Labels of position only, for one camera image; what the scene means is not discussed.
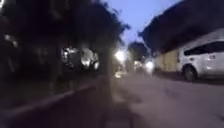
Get tree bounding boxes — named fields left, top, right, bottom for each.
left=127, top=41, right=150, bottom=69

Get vehicle with headlight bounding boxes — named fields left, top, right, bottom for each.
left=143, top=59, right=156, bottom=76

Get dark trees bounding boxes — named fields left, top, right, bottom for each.
left=0, top=0, right=129, bottom=91

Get grey asphalt road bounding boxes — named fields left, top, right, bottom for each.
left=111, top=71, right=224, bottom=128

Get dark raised kerb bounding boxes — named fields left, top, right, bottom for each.
left=0, top=74, right=116, bottom=128

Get dark roofed building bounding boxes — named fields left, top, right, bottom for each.
left=139, top=0, right=224, bottom=74

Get white car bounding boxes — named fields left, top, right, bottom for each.
left=178, top=40, right=224, bottom=82

